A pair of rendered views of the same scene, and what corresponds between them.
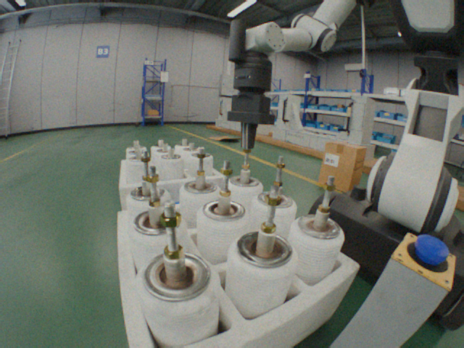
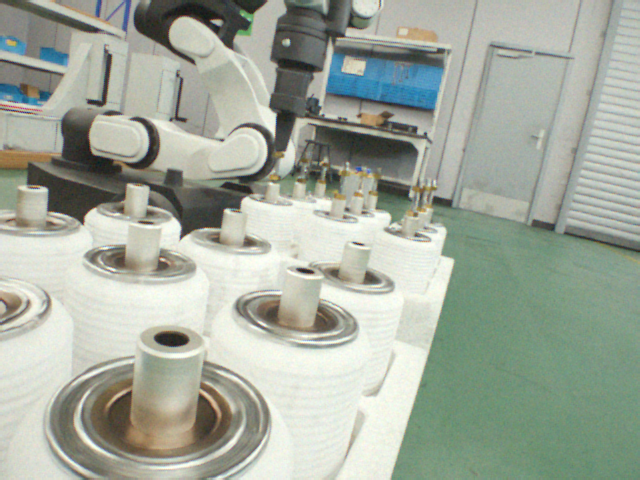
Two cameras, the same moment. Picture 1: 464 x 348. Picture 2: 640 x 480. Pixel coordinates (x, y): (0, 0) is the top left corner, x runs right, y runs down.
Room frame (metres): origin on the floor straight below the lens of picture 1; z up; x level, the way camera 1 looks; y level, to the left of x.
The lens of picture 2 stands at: (0.89, 0.57, 0.35)
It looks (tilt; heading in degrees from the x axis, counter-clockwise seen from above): 11 degrees down; 228
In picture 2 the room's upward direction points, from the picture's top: 11 degrees clockwise
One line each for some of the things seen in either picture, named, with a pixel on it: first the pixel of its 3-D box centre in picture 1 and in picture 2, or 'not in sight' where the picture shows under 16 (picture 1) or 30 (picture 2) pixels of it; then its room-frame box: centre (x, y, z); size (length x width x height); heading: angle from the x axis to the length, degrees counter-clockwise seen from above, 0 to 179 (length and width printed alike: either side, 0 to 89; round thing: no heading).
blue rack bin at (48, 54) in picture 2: not in sight; (63, 59); (0.05, -5.77, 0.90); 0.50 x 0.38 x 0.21; 119
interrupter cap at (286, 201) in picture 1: (275, 199); (297, 198); (0.37, -0.09, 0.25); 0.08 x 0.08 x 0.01
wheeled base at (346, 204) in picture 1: (417, 206); (144, 174); (0.48, -0.69, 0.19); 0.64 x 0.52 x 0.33; 121
